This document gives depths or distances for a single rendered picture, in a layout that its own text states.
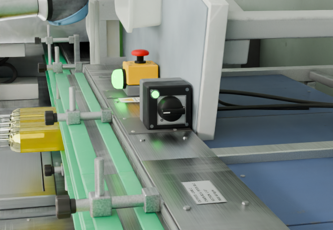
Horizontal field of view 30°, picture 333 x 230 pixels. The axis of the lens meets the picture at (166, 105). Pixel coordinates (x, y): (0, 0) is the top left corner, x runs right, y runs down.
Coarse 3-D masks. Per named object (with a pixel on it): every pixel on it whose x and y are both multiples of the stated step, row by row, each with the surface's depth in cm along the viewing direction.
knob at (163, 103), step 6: (168, 96) 109; (162, 102) 108; (168, 102) 108; (174, 102) 108; (180, 102) 109; (162, 108) 108; (168, 108) 108; (174, 108) 108; (180, 108) 108; (162, 114) 107; (168, 114) 107; (174, 114) 107; (180, 114) 107; (168, 120) 108; (174, 120) 109
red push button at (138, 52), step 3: (132, 51) 139; (135, 51) 138; (138, 51) 138; (141, 51) 138; (144, 51) 138; (147, 51) 139; (132, 54) 138; (135, 54) 138; (138, 54) 138; (141, 54) 138; (144, 54) 138; (147, 54) 138; (138, 57) 139; (141, 57) 139; (138, 60) 139; (141, 60) 139
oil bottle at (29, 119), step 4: (20, 116) 171; (24, 116) 171; (28, 116) 171; (32, 116) 171; (36, 116) 171; (40, 116) 171; (12, 120) 168; (16, 120) 167; (20, 120) 167; (24, 120) 167; (28, 120) 167; (32, 120) 167; (36, 120) 168; (40, 120) 168; (44, 120) 168; (12, 124) 167
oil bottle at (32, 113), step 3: (33, 111) 177; (36, 111) 177; (39, 111) 177; (42, 111) 177; (54, 111) 177; (15, 114) 174; (18, 114) 174; (21, 114) 174; (24, 114) 174; (27, 114) 174; (30, 114) 174; (33, 114) 174; (36, 114) 174; (39, 114) 174; (42, 114) 174; (12, 117) 173; (15, 117) 172
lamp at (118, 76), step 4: (116, 72) 138; (120, 72) 138; (124, 72) 138; (112, 76) 139; (116, 76) 138; (120, 76) 138; (124, 76) 138; (112, 80) 139; (116, 80) 138; (120, 80) 138; (124, 80) 138; (112, 84) 140; (116, 84) 138; (120, 84) 138; (124, 84) 138; (116, 88) 139; (120, 88) 140; (124, 88) 140
